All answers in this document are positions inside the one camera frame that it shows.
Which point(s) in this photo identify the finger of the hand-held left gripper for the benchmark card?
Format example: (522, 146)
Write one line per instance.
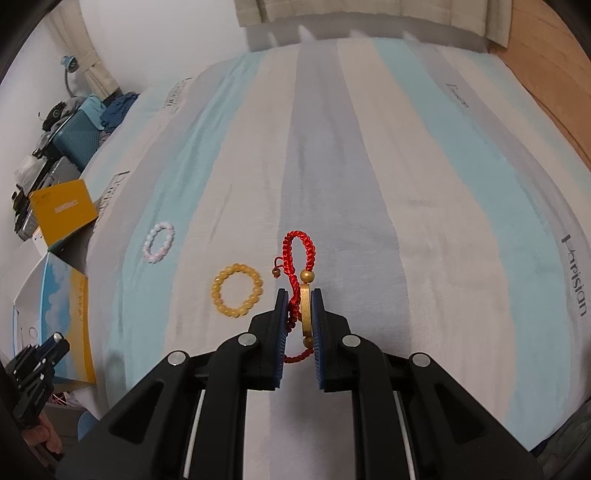
(59, 353)
(50, 344)

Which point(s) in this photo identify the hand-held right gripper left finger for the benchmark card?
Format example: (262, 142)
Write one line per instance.
(280, 344)

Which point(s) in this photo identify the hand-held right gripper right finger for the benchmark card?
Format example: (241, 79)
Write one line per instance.
(318, 344)

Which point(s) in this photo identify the sky print cardboard box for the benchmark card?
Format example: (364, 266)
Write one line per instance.
(62, 295)

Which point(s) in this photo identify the person's left hand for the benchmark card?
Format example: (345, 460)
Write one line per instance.
(44, 438)

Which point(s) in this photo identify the yellow cardboard box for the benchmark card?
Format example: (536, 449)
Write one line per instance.
(64, 210)

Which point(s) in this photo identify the striped bed sheet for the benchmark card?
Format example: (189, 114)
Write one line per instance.
(415, 207)

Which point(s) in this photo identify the teal suitcase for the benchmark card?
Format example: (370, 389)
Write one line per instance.
(76, 138)

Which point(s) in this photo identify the light blue towel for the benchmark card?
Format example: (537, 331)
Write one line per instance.
(92, 108)

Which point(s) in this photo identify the dark blue cloth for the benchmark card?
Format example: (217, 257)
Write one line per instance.
(117, 108)

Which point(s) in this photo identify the blue desk lamp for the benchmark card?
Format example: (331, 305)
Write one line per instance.
(71, 64)

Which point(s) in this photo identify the beige side curtain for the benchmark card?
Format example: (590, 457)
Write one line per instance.
(99, 50)

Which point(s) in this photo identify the wooden headboard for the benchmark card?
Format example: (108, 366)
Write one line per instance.
(554, 69)

